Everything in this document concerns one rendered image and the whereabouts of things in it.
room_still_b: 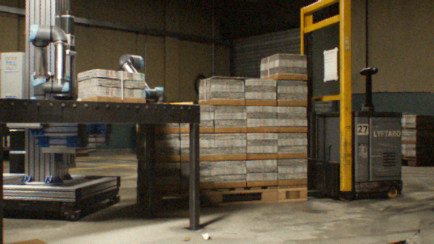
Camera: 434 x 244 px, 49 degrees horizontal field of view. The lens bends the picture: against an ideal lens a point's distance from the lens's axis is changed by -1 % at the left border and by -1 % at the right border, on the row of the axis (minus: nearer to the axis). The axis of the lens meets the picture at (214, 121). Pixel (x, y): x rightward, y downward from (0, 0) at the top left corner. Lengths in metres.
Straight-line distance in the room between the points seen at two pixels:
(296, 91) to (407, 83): 6.17
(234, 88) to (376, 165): 1.47
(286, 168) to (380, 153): 0.89
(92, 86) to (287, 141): 1.82
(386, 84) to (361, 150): 6.12
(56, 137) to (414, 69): 7.88
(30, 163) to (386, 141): 3.06
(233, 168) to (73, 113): 1.80
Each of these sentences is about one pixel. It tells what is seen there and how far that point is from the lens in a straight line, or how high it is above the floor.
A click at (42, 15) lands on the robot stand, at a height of 1.52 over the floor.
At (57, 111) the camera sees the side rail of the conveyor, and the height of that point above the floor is 0.74.
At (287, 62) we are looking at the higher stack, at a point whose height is 1.21.
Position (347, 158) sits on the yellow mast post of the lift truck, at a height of 0.37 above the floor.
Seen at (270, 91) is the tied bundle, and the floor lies 0.96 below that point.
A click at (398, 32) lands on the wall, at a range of 10.53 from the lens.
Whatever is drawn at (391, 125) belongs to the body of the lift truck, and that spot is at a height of 0.66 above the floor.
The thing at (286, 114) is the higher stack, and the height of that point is 0.76.
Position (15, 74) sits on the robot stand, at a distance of 4.03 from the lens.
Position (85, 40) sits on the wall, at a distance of 11.06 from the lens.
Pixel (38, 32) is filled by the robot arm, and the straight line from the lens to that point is 3.43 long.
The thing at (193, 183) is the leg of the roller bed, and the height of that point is 0.30.
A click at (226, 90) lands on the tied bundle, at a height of 0.96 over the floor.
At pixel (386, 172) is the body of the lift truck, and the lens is 4.66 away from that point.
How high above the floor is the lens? 0.67
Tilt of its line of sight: level
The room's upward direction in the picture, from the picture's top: straight up
